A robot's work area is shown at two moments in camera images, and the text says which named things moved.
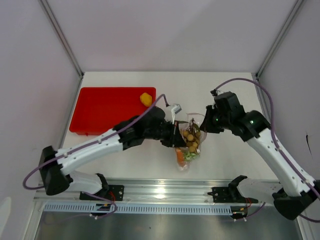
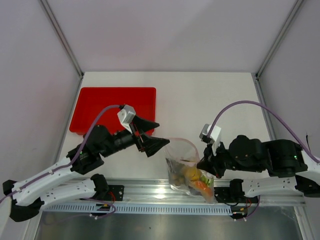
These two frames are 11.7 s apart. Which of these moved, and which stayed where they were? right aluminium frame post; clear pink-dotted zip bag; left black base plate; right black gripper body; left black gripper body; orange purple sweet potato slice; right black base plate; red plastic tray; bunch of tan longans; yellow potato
Moved: orange purple sweet potato slice; yellow potato; right black gripper body; left black gripper body; bunch of tan longans; clear pink-dotted zip bag
Stayed: right black base plate; left black base plate; red plastic tray; right aluminium frame post
